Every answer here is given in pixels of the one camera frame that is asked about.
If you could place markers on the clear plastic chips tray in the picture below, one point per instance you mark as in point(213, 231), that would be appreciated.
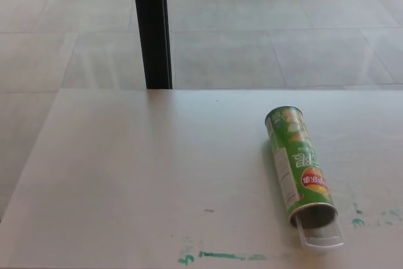
point(321, 238)

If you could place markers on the green chips can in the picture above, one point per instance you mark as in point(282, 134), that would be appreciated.
point(296, 162)

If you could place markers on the black vertical post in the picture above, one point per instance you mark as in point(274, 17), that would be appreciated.
point(151, 29)

